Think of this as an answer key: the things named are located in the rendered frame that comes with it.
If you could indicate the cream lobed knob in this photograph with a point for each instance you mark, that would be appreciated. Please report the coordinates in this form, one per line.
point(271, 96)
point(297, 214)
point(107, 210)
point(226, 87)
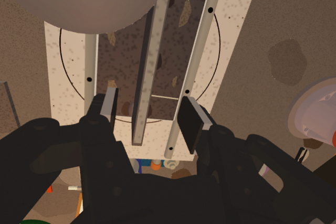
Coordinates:
point(171, 164)

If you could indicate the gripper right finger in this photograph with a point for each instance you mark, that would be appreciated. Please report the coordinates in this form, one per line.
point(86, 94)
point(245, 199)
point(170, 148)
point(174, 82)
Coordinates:
point(190, 124)

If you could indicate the grey thin metal bar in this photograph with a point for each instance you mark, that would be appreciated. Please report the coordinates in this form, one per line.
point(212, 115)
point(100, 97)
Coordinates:
point(12, 104)

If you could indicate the orange collar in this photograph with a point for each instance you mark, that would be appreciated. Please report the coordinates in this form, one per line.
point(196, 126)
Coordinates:
point(156, 165)

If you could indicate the black white small clip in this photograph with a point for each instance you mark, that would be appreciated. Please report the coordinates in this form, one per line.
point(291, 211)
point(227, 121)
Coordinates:
point(300, 154)

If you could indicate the grey rail with holes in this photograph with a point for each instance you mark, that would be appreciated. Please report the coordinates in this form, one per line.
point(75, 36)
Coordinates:
point(90, 58)
point(202, 37)

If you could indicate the dark green round object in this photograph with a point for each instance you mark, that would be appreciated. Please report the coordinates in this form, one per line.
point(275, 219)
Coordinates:
point(34, 222)

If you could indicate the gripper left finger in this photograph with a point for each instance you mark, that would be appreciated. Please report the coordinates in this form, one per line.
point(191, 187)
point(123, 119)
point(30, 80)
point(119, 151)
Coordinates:
point(99, 142)

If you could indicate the white speckled positioner table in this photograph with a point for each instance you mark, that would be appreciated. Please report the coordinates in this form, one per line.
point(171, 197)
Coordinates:
point(231, 24)

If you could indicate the white lined paper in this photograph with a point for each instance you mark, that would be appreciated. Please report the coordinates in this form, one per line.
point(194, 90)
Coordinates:
point(81, 207)

